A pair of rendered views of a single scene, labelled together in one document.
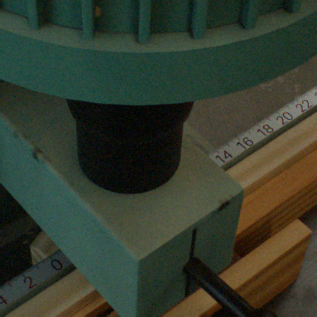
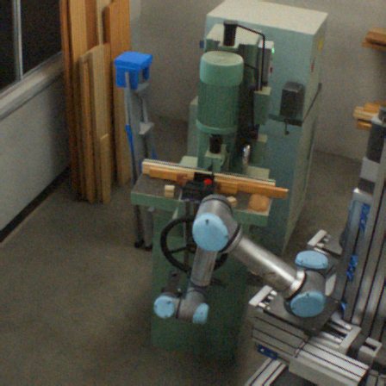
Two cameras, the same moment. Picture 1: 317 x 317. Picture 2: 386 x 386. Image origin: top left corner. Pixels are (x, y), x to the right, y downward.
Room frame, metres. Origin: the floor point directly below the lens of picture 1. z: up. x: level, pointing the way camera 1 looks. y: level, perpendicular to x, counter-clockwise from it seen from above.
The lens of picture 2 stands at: (-1.37, -2.04, 2.49)
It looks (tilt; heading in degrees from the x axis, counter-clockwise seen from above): 32 degrees down; 53
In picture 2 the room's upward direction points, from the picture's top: 4 degrees clockwise
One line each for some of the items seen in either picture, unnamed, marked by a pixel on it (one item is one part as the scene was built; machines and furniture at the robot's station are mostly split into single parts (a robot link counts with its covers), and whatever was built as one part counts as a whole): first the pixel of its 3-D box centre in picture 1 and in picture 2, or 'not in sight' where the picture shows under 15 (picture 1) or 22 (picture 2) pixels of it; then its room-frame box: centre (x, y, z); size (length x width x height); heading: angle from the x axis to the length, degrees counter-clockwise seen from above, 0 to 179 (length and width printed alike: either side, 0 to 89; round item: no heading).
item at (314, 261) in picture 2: not in sight; (309, 271); (0.14, -0.75, 0.98); 0.13 x 0.12 x 0.14; 46
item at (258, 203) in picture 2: not in sight; (258, 201); (0.35, -0.21, 0.91); 0.12 x 0.09 x 0.03; 43
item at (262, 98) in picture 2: not in sight; (259, 105); (0.53, 0.05, 1.23); 0.09 x 0.08 x 0.15; 43
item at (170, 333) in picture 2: not in sight; (208, 266); (0.35, 0.10, 0.36); 0.58 x 0.45 x 0.71; 43
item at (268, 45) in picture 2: not in sight; (264, 60); (0.59, 0.13, 1.40); 0.10 x 0.06 x 0.16; 43
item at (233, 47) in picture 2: not in sight; (228, 40); (0.37, 0.11, 1.54); 0.08 x 0.08 x 0.17; 43
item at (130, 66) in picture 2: not in sight; (140, 152); (0.44, 0.92, 0.58); 0.27 x 0.25 x 1.16; 125
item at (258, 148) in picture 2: not in sight; (255, 148); (0.51, 0.02, 1.02); 0.09 x 0.07 x 0.12; 133
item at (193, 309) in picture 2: not in sight; (193, 308); (-0.22, -0.55, 0.82); 0.11 x 0.11 x 0.08; 46
